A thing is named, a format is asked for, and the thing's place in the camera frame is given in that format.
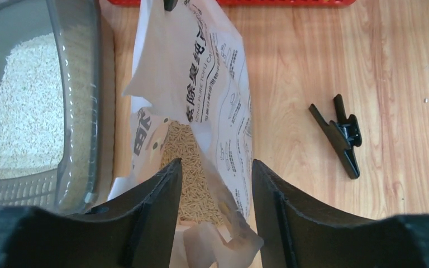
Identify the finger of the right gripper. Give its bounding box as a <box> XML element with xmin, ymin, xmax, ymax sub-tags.
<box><xmin>163</xmin><ymin>0</ymin><xmax>178</xmax><ymax>11</ymax></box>

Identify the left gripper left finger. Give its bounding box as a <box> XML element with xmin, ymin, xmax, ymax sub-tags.
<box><xmin>70</xmin><ymin>158</ymin><xmax>183</xmax><ymax>268</ymax></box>

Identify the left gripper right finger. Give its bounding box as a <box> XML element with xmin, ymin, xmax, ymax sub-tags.
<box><xmin>252</xmin><ymin>160</ymin><xmax>383</xmax><ymax>267</ymax></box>

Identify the pink cat litter bag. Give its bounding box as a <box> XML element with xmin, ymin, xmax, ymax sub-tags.
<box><xmin>108</xmin><ymin>1</ymin><xmax>264</xmax><ymax>267</ymax></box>

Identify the black bag clip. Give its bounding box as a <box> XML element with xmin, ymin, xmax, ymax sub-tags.
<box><xmin>309</xmin><ymin>94</ymin><xmax>362</xmax><ymax>179</ymax></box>

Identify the grey litter box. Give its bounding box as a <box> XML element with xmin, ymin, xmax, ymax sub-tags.
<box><xmin>0</xmin><ymin>1</ymin><xmax>101</xmax><ymax>214</ymax></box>

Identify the red plastic basket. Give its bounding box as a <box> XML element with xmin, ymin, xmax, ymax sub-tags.
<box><xmin>107</xmin><ymin>0</ymin><xmax>358</xmax><ymax>7</ymax></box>

